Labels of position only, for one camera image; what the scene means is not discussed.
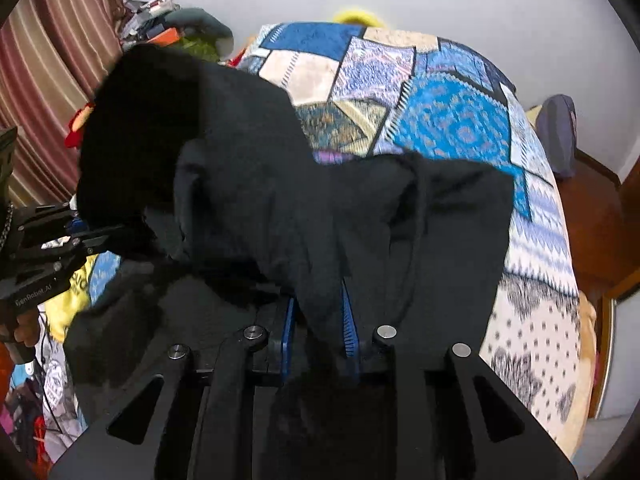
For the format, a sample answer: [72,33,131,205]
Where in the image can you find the black hooded sweatshirt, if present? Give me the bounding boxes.
[63,43,516,480]

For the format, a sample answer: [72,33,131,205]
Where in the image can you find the orange box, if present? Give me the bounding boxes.
[148,27,181,47]

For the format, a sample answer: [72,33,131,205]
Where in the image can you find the grey purple backpack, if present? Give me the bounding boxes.
[535,94,577,180]

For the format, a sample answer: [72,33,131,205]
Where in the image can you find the yellow foam tube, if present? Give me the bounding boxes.
[332,8,386,28]

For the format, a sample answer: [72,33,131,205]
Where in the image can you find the pile of papers and clutter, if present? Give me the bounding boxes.
[119,0,177,44]

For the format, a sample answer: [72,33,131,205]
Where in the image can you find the striped red gold curtain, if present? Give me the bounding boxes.
[1,0,125,206]

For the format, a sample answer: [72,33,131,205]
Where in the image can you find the blue patchwork bed quilt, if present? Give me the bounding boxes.
[215,22,580,436]

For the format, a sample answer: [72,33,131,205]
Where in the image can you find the yellow duck fleece garment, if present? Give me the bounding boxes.
[43,255,98,344]

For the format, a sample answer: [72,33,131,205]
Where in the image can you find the white wardrobe door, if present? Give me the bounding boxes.
[589,278,640,466]

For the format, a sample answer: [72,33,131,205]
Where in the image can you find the person's left hand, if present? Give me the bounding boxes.
[0,308,40,348]

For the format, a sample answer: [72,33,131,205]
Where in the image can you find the red plush toy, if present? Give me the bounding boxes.
[64,102,94,150]

